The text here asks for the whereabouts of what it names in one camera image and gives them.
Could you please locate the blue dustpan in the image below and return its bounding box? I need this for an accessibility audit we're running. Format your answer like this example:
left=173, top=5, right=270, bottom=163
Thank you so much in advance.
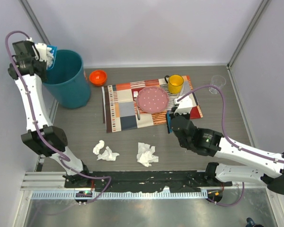
left=46, top=45, right=57, bottom=70

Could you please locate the blue hand brush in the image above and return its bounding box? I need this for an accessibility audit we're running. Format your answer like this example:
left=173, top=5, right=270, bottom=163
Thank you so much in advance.
left=166, top=111, right=174, bottom=134

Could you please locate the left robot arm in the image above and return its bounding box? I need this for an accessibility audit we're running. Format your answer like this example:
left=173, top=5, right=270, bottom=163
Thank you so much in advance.
left=8, top=38, right=91, bottom=189

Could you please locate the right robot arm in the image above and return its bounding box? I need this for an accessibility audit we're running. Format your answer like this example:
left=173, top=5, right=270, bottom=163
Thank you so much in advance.
left=167, top=113, right=284, bottom=195

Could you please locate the teal plastic trash bin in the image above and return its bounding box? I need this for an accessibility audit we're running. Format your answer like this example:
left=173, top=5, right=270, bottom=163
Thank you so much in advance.
left=43, top=50, right=91, bottom=109

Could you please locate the crumpled paper far right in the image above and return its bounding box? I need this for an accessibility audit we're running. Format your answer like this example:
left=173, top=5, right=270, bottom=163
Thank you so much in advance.
left=136, top=142, right=159, bottom=167

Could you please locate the pink dotted plate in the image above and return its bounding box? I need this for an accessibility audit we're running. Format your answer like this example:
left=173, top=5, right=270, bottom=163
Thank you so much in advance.
left=136, top=87, right=169, bottom=114

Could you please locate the yellow enamel mug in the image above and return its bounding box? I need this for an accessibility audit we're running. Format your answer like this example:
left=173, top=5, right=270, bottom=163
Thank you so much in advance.
left=164, top=75, right=184, bottom=94

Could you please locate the orange bowl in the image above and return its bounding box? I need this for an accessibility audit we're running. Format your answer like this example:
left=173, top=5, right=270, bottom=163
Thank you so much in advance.
left=89, top=70, right=107, bottom=87

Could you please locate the clear plastic cup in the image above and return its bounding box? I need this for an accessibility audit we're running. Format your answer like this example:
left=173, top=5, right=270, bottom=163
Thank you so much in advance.
left=209, top=75, right=226, bottom=94

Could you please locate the silver fork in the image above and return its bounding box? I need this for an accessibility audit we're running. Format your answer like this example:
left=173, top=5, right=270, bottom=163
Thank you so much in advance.
left=133, top=91, right=141, bottom=120

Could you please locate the colourful patchwork placemat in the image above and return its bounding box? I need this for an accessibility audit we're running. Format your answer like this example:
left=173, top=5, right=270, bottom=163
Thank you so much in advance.
left=102, top=76, right=193, bottom=133

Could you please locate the crumpled paper front left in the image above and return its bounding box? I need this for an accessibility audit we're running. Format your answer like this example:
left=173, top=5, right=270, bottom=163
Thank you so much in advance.
left=97, top=146, right=120, bottom=161

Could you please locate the crumpled paper far left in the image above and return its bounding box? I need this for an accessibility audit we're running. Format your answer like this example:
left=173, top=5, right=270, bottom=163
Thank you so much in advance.
left=93, top=140, right=105, bottom=155

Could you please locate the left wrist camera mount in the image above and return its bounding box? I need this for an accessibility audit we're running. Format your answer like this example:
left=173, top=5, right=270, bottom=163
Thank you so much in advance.
left=26, top=38, right=47, bottom=62

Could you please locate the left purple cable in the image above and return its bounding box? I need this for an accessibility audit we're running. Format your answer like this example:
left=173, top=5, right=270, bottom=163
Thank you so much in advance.
left=5, top=30, right=112, bottom=209

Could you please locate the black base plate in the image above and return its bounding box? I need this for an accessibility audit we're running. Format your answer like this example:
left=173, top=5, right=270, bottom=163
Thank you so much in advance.
left=64, top=170, right=232, bottom=193

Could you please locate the knife with teal handle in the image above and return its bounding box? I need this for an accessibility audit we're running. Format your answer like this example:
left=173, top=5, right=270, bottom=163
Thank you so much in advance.
left=178, top=84, right=185, bottom=98

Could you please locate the perforated cable duct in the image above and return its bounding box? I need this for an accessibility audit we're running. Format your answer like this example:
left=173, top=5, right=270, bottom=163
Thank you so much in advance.
left=31, top=189, right=208, bottom=200

